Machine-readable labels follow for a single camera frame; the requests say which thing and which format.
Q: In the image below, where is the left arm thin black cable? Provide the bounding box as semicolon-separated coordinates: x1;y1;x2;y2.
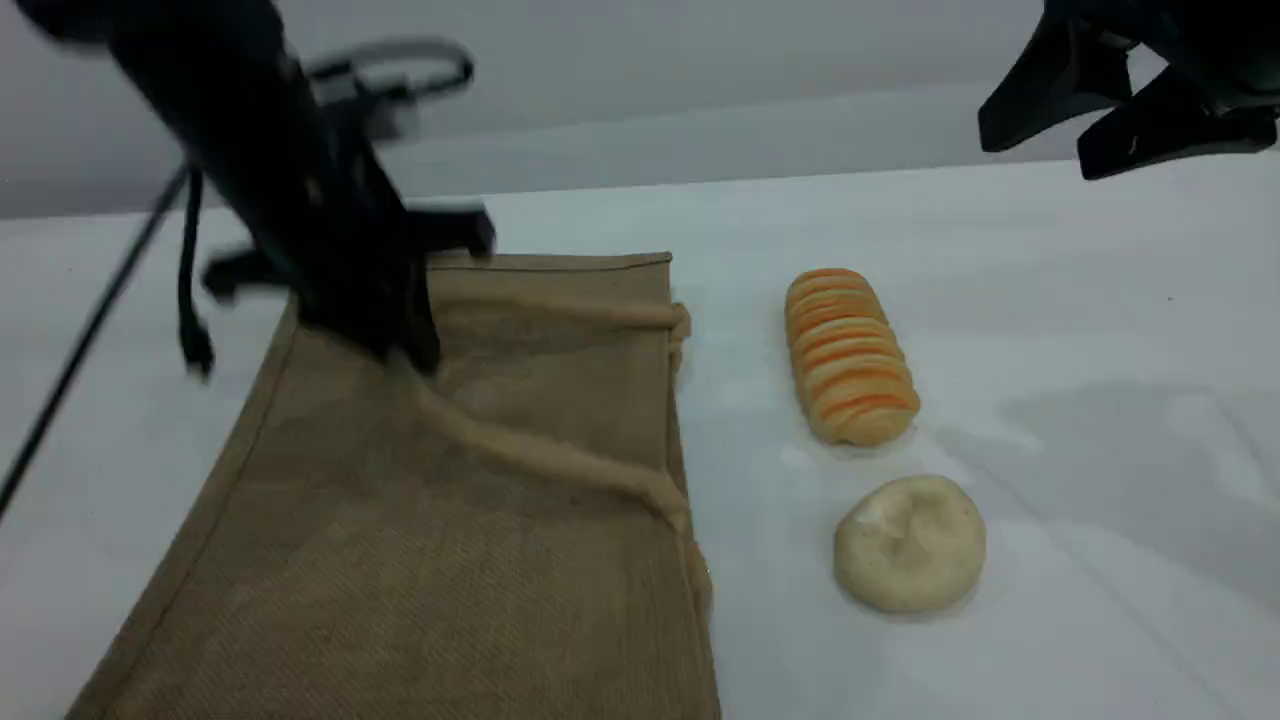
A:
0;165;193;521

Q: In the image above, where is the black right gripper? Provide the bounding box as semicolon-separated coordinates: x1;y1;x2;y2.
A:
978;0;1280;181

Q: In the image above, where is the grey cable loop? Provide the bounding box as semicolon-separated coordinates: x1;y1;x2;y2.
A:
308;38;477;111

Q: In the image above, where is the round pale egg yolk pastry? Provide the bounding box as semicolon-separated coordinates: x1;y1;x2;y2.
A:
833;475;988;614

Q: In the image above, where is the long orange striped bread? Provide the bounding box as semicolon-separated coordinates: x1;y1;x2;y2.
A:
783;267;921;448

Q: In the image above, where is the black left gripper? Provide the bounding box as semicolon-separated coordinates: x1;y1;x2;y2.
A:
200;150;496;377

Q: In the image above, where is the black hanging cable with plug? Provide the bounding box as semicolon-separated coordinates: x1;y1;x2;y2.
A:
176;170;217;381

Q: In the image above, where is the brown jute tote bag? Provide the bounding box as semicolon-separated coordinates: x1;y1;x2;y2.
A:
65;250;723;720

